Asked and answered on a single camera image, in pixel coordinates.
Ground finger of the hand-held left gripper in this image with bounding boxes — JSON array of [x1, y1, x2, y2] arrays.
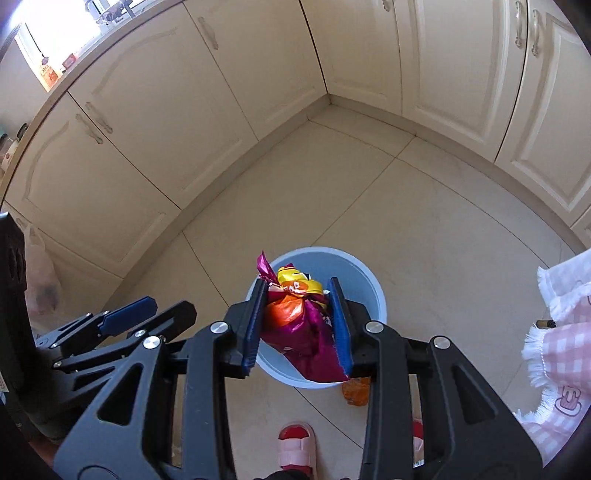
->
[[34, 296, 158, 352], [53, 301, 198, 376]]

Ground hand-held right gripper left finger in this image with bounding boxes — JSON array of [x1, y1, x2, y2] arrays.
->
[[53, 285, 269, 480]]

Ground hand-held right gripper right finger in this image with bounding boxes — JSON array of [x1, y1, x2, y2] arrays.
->
[[327, 277, 544, 480]]

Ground purple foil snack bag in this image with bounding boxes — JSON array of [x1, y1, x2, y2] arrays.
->
[[256, 251, 350, 384]]

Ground blue round waste bin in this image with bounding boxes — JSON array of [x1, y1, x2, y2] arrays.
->
[[245, 247, 385, 390]]

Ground translucent plastic bag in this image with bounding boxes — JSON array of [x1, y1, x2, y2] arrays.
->
[[23, 224, 63, 317]]

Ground orange crumpled wrapper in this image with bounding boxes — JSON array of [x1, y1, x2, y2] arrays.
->
[[342, 376, 372, 407]]

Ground pink and red slipper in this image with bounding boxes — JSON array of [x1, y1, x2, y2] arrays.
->
[[277, 422, 317, 476], [411, 418, 426, 467]]

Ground white jar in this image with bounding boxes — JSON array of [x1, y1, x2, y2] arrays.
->
[[0, 136, 19, 171]]

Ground cream kitchen cabinets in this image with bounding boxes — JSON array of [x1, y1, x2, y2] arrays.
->
[[0, 0, 591, 287]]

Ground pink checked blanket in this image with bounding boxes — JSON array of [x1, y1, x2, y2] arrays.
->
[[515, 251, 591, 467]]

